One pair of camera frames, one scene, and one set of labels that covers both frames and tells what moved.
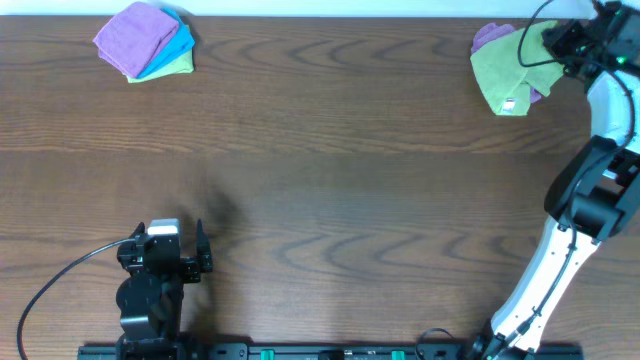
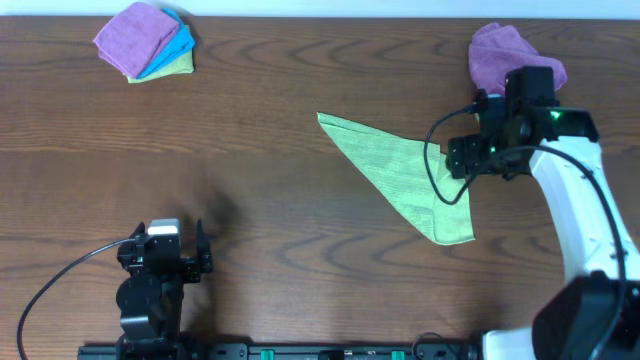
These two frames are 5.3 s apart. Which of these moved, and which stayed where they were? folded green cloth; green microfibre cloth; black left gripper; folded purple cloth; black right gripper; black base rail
Moved: black right gripper; green microfibre cloth
Stayed: black base rail; folded green cloth; folded purple cloth; black left gripper
